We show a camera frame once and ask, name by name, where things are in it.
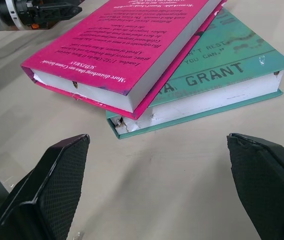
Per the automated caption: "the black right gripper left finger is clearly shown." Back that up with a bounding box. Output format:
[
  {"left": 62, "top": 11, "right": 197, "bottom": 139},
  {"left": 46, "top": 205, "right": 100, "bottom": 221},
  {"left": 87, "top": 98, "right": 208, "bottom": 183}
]
[{"left": 0, "top": 133, "right": 91, "bottom": 240}]

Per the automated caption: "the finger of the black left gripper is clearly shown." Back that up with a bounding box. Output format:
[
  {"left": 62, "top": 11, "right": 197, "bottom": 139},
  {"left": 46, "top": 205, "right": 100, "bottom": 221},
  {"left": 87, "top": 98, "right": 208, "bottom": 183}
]
[{"left": 38, "top": 3, "right": 83, "bottom": 23}]

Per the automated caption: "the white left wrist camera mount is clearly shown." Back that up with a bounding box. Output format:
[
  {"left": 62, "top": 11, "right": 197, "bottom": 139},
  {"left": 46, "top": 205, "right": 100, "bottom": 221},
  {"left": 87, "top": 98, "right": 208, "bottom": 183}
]
[{"left": 11, "top": 13, "right": 30, "bottom": 31}]

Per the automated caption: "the pink hardcover book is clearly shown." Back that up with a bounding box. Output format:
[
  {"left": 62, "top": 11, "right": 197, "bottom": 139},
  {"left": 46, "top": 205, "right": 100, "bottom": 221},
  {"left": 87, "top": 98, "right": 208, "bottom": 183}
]
[{"left": 21, "top": 0, "right": 229, "bottom": 120}]

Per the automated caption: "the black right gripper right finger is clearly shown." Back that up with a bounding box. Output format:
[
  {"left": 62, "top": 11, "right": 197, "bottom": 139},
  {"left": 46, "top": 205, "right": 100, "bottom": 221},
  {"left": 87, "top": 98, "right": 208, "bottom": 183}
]
[{"left": 226, "top": 132, "right": 284, "bottom": 240}]

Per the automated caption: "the teal hardcover book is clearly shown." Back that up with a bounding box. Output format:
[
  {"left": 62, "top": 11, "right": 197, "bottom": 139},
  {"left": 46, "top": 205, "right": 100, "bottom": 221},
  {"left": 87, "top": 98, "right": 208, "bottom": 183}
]
[{"left": 106, "top": 7, "right": 284, "bottom": 140}]

